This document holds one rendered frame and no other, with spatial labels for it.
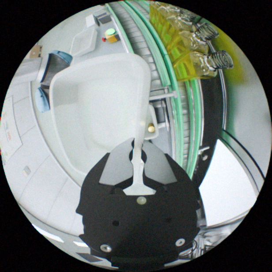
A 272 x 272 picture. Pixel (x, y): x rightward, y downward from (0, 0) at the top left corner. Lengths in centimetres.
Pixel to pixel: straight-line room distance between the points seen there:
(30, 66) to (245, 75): 55
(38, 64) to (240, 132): 62
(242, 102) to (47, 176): 388
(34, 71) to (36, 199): 359
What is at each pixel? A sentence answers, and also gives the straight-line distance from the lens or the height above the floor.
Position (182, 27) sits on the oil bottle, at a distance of 23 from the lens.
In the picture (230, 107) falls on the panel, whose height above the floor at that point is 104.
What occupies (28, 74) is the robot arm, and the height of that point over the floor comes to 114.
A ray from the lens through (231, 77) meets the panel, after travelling 31.
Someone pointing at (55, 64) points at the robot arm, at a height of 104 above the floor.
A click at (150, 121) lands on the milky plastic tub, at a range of 48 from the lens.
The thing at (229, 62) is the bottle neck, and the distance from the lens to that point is 17.
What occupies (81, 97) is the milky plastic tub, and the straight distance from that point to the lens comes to 22.
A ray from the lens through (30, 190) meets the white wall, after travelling 363.
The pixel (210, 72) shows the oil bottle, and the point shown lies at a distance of 19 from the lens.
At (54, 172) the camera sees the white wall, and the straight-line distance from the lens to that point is 375.
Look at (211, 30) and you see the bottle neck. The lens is 18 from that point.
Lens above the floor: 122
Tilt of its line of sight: 61 degrees down
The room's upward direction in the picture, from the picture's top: 168 degrees counter-clockwise
